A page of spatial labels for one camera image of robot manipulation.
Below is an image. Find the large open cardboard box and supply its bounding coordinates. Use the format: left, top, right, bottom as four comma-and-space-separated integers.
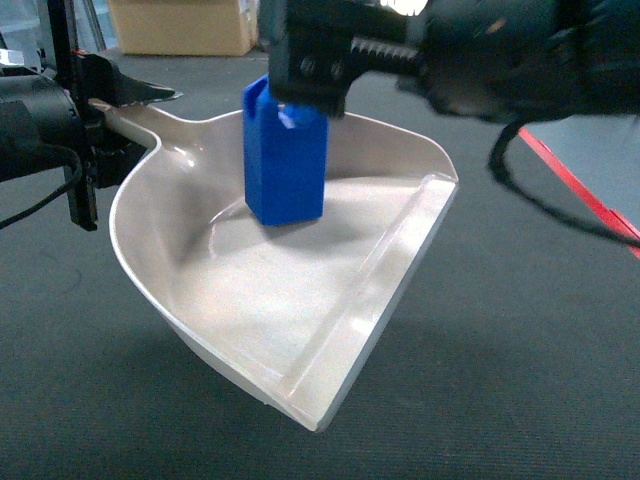
108, 0, 257, 57

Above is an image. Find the red metal table frame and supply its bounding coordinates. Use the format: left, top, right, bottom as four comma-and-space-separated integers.
519, 127, 639, 240

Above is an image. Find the blue plastic block part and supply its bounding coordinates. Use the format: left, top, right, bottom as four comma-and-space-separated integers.
243, 75, 329, 226

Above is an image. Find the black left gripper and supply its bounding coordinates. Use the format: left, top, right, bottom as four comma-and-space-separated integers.
1, 49, 176, 231

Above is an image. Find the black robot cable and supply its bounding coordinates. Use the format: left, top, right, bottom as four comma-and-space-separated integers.
487, 122, 640, 249

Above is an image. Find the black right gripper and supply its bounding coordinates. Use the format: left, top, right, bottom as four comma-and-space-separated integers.
268, 1, 639, 123

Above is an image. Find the beige plastic dustpan tray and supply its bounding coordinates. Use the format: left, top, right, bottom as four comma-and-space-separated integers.
101, 105, 458, 431

